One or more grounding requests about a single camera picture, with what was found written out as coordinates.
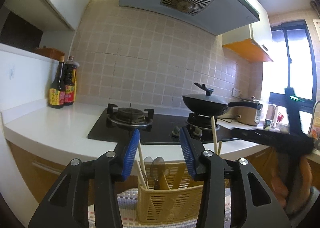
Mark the person's right hand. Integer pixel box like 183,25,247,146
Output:
271,156,312,212

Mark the white electric kettle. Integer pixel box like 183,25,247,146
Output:
264,104,278,128

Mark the beige rice cooker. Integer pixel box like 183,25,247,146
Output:
236,96,263,127

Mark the striped woven placemat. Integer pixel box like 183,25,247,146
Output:
87,185,238,228

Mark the wooden chopstick short right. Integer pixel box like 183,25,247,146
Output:
217,141,222,155

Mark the yellow plastic utensil basket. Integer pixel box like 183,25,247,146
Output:
136,162,203,225

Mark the wooden chopstick tall right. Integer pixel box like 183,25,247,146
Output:
211,116,218,154

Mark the wooden chopstick middle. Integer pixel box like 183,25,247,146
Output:
135,160,147,189

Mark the metal spoon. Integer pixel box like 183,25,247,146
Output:
144,156,153,188
151,156,165,190

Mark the black wok with lid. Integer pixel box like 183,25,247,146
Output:
182,83,262,117

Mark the black gas stove top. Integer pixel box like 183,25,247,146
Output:
87,103,241,145

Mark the wooden chopstick left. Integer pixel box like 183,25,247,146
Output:
138,142,149,189

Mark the dark soy sauce bottle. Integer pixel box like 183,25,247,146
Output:
49,56,66,109

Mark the red-label sauce bottle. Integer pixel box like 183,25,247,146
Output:
63,56,79,106

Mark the brown box on ledge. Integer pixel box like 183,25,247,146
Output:
33,47,65,60

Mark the orange-bottom wall cabinet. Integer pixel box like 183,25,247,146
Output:
222,0,272,63

